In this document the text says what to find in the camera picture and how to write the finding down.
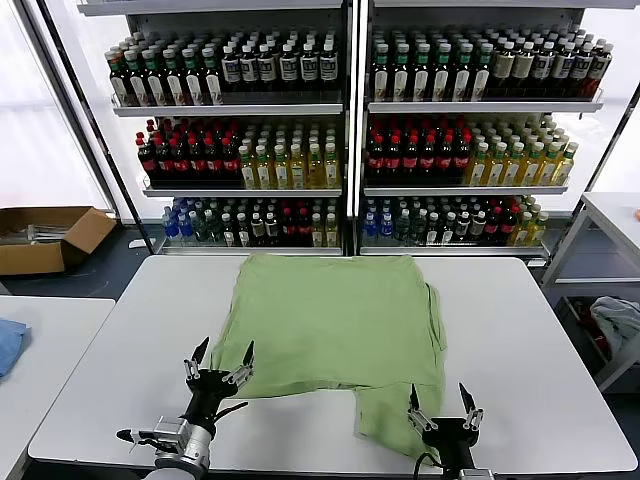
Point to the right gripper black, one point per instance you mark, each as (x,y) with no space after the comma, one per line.
(452,435)

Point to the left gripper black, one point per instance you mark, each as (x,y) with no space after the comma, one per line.
(207,387)

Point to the green t-shirt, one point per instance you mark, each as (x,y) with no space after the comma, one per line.
(325,325)

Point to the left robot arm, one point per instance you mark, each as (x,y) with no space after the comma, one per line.
(197,445)

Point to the dark bottle white cap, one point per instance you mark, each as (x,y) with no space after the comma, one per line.
(448,231)
(243,232)
(433,231)
(228,232)

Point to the green clear bottle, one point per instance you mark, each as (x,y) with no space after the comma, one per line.
(419,229)
(214,229)
(201,227)
(402,229)

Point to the small dark tea bottle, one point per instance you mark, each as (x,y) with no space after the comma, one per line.
(463,226)
(257,227)
(271,227)
(478,226)

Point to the blue water bottle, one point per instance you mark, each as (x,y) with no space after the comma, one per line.
(386,225)
(185,227)
(370,225)
(169,227)

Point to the white paper scrap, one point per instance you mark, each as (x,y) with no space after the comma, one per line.
(137,244)

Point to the cola bottle red cap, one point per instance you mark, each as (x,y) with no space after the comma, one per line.
(445,160)
(147,162)
(180,162)
(213,162)
(230,162)
(163,162)
(410,160)
(375,160)
(303,227)
(461,160)
(507,225)
(392,160)
(288,227)
(196,162)
(492,225)
(428,160)

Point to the yellow drink bottle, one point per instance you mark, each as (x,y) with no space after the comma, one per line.
(263,172)
(281,172)
(315,172)
(298,172)
(529,170)
(331,232)
(537,231)
(563,170)
(495,170)
(512,170)
(521,231)
(331,172)
(478,170)
(317,232)
(546,170)
(247,172)

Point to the dark storage crate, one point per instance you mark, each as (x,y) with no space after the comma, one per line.
(572,312)

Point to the red cloth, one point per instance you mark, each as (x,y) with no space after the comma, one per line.
(601,344)

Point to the pale grey crumpled cloth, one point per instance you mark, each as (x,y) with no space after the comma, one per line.
(617,320)

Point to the blue folded cloth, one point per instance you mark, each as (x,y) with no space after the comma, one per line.
(10,345)

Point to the brown cardboard box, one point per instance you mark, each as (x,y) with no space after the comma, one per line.
(30,260)

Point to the silver metal bars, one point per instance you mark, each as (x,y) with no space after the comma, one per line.
(35,234)

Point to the white metal shelf rack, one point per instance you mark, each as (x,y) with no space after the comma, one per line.
(225,110)
(475,106)

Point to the dark bottle green cap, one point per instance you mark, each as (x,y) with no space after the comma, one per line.
(462,77)
(173,82)
(193,80)
(120,82)
(401,77)
(442,77)
(421,77)
(481,77)
(154,82)
(136,82)
(213,80)
(380,77)

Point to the dark bottle white label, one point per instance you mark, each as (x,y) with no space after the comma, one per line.
(249,70)
(288,69)
(308,69)
(230,70)
(328,67)
(267,70)

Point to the dark bottle beige label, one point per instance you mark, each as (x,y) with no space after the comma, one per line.
(502,70)
(521,70)

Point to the dark bottle navy label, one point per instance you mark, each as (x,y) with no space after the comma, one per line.
(580,70)
(561,70)
(541,70)

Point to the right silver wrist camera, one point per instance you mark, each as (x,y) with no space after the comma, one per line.
(475,475)

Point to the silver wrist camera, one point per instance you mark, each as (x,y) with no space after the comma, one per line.
(475,475)
(172,432)

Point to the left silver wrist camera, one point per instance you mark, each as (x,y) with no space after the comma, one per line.
(172,432)

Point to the grey metal frame table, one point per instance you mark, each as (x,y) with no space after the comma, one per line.
(612,207)

